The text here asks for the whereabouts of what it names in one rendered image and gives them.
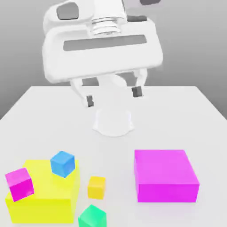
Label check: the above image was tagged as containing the small blue cube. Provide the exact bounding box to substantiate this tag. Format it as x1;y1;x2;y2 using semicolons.
50;150;75;179

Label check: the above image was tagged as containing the small green cube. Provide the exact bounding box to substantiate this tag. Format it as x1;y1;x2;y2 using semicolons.
78;204;107;227

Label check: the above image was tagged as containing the large yellow box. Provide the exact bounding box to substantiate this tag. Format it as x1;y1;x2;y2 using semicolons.
5;159;80;224

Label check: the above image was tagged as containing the small yellow cube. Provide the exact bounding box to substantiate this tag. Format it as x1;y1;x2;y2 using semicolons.
87;176;106;200

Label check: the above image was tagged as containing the large magenta box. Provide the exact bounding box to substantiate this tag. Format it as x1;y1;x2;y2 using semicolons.
133;149;200;203

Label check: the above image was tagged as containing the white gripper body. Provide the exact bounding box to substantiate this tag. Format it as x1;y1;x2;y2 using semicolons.
42;17;164;84

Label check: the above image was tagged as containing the small magenta cube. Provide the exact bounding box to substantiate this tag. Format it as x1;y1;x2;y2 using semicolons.
4;167;35;203

